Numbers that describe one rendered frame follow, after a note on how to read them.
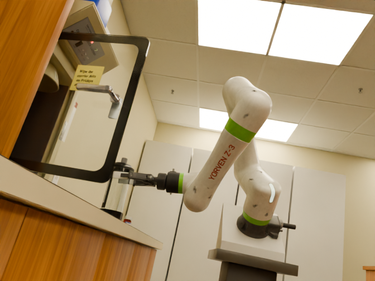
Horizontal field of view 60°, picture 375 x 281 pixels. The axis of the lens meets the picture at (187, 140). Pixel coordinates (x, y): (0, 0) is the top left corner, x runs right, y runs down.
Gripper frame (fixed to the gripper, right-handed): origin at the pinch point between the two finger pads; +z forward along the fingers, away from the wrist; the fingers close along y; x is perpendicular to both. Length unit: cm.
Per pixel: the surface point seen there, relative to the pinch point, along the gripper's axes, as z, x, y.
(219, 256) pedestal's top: -45, 29, 6
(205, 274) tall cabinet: -44, 41, -244
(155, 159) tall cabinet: 27, -84, -244
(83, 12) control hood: 1, -33, 66
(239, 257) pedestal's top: -53, 28, 6
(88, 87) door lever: -9, -3, 74
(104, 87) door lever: -13, -3, 75
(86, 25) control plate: 2, -32, 61
